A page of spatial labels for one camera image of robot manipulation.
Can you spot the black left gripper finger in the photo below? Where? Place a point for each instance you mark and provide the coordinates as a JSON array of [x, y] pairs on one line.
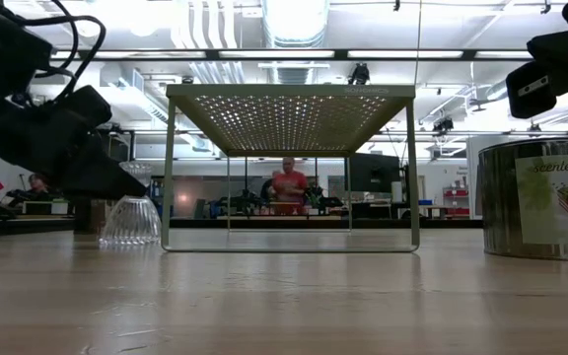
[[96, 172]]

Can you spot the clear glass candlestick holder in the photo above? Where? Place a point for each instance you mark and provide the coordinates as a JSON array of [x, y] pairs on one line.
[[131, 222]]

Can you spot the silver candle tin cake label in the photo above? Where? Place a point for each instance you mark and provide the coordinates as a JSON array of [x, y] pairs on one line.
[[501, 197]]

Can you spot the person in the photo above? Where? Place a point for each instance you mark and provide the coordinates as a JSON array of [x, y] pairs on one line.
[[37, 185], [289, 185]]

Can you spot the red storage rack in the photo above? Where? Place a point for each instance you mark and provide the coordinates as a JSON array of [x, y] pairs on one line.
[[456, 202]]

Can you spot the green perforated metal shelf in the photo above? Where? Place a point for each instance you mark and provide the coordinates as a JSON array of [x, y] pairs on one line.
[[289, 123]]

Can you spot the black computer monitor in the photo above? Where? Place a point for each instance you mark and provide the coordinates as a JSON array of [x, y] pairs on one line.
[[375, 172]]

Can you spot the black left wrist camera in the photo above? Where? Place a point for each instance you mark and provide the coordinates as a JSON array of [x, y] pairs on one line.
[[3, 49]]

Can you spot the black ceiling camera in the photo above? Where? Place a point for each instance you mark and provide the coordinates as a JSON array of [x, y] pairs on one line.
[[360, 74]]

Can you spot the black aluminium rig frame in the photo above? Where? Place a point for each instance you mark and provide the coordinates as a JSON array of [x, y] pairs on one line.
[[437, 223]]

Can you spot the silver ventilation duct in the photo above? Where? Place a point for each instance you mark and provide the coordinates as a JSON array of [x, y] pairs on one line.
[[296, 22]]

